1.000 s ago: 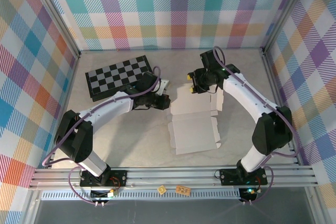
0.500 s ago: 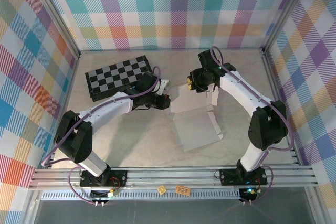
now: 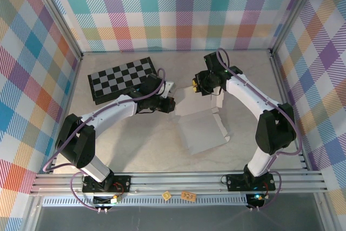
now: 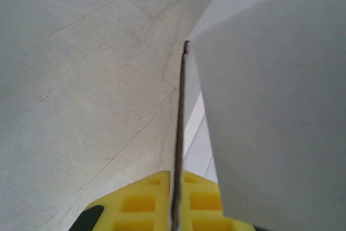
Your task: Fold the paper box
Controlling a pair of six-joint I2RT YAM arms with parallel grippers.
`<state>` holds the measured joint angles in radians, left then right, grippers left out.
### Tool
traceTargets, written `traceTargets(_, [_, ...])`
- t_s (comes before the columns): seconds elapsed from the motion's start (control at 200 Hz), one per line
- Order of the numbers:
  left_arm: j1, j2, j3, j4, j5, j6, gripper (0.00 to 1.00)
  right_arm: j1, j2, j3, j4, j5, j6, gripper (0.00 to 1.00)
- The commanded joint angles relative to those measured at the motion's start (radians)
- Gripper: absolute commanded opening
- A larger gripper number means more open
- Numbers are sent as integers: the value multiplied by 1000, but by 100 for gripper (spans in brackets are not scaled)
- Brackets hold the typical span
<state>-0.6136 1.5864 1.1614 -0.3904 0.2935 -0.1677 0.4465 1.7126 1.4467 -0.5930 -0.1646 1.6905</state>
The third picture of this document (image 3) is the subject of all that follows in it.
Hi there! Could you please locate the white paper box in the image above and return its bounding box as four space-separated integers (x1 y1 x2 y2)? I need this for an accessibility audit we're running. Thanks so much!
174 84 231 156

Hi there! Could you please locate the black and grey chessboard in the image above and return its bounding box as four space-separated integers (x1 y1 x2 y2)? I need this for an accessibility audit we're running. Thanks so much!
87 57 157 105

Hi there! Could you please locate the oblong wooden number tag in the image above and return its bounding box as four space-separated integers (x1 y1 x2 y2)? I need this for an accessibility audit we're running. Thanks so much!
180 191 196 202

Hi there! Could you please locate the small black controller board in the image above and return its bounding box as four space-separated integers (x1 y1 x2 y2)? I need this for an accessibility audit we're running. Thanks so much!
93 195 122 207
245 193 265 207

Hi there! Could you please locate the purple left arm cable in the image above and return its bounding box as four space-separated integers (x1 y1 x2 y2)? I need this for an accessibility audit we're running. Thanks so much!
43 68 167 212

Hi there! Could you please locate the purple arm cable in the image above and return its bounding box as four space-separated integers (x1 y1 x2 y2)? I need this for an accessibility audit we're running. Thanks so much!
43 68 167 212
217 48 303 212

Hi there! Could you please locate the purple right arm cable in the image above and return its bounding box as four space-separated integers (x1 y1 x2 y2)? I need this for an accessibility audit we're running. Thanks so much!
217 48 303 212

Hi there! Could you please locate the aluminium side rail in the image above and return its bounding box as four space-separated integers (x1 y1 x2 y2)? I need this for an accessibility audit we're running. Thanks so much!
47 57 82 175
269 49 311 172

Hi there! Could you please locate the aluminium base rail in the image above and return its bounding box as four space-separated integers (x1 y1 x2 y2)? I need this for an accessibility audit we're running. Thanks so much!
29 170 329 196

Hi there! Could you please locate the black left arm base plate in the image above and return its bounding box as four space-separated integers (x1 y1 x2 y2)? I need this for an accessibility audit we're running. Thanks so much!
82 174 132 194

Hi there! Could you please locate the white slotted cable duct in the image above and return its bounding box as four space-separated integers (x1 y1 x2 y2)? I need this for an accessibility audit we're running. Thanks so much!
42 194 249 207

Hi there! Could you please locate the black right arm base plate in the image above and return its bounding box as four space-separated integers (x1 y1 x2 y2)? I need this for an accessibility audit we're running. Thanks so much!
225 173 276 192

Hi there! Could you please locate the aluminium frame post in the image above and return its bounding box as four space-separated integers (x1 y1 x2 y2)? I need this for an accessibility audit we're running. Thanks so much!
270 0 322 56
26 0 83 61

